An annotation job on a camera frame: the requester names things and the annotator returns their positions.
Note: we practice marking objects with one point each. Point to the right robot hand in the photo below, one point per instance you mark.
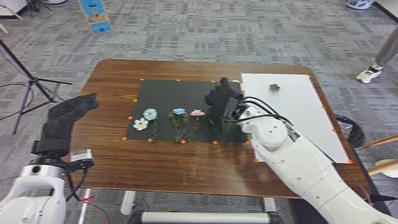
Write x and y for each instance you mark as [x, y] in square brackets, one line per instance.
[220, 100]

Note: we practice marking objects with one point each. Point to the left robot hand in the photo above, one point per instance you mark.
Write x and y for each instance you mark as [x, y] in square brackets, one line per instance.
[62, 120]

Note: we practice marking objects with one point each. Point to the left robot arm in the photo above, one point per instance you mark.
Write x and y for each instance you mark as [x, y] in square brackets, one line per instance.
[36, 200]

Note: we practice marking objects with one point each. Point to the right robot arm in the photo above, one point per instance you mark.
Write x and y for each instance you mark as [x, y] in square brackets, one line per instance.
[295, 160]

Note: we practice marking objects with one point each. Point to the pink flower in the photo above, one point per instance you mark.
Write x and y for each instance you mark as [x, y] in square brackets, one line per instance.
[197, 113]

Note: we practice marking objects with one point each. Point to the green sprig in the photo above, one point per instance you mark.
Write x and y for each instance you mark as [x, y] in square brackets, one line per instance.
[217, 126]

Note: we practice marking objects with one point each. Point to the dark mat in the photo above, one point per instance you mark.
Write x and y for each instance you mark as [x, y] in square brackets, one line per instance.
[171, 93]

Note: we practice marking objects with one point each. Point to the dark flower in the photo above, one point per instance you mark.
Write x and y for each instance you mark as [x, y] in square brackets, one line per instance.
[274, 87]

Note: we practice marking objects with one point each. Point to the black tripod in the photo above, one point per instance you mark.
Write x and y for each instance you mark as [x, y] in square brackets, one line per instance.
[34, 83]

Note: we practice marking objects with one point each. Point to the pale blue flower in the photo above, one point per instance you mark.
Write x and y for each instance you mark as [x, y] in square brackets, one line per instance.
[149, 114]

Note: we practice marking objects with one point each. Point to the white sheet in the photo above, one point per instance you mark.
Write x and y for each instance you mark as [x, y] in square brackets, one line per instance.
[295, 106]

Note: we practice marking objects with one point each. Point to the white flower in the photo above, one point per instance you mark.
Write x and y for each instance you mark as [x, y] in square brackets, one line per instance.
[140, 124]

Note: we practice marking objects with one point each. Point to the black bin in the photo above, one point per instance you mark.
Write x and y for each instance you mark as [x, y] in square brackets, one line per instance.
[352, 133]

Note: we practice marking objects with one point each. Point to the white table leg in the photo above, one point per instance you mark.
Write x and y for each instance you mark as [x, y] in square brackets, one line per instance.
[268, 204]
[128, 201]

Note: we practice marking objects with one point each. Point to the blue cardboard box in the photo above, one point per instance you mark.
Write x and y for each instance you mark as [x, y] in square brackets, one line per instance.
[94, 16]

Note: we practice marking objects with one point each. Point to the pale grey bar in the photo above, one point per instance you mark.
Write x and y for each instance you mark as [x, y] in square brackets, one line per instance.
[201, 218]

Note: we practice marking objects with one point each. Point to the blue white vase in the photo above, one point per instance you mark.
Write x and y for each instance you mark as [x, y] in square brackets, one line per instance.
[359, 4]

